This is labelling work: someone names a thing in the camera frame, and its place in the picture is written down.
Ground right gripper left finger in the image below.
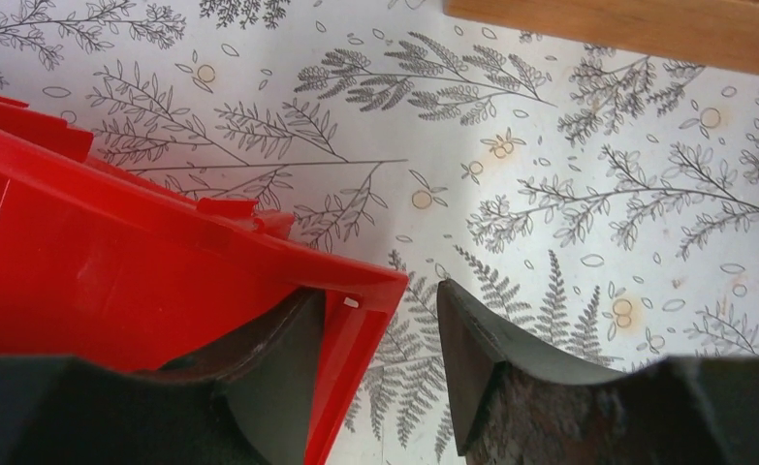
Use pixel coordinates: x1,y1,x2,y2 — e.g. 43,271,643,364
0,288,326,464

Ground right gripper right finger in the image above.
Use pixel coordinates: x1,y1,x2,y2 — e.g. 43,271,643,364
436,280,759,464

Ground red plastic bin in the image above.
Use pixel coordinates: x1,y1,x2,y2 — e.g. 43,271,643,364
0,96,407,464

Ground floral table mat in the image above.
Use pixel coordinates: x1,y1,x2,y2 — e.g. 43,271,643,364
0,1,759,464

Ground wooden tray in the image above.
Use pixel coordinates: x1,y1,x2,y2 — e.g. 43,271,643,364
444,0,759,76

